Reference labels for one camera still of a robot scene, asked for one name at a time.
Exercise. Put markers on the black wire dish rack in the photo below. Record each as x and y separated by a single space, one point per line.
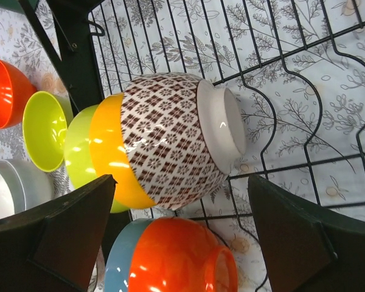
297 69

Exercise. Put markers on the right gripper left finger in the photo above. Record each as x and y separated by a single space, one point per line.
54 246

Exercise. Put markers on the lime green bowl front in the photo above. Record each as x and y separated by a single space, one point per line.
77 155

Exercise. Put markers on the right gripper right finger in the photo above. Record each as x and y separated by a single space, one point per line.
306 247

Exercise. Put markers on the floral patterned table mat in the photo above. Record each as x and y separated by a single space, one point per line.
182 145

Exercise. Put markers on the yellow orange bowl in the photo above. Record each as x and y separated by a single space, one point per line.
109 156

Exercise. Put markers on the white bowl row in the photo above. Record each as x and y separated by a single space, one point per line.
11 192
27 185

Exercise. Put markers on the lime green bowl back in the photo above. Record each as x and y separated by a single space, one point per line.
45 123

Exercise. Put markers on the lime green bowl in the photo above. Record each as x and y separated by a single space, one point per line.
45 123
77 155

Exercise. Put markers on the brown patterned bowl row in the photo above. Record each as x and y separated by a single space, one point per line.
182 136

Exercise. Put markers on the orange bowl front right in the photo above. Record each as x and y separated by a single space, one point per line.
177 254

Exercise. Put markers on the blue bowl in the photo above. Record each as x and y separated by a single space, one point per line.
121 254

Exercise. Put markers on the red orange bowl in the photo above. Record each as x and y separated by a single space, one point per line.
15 91

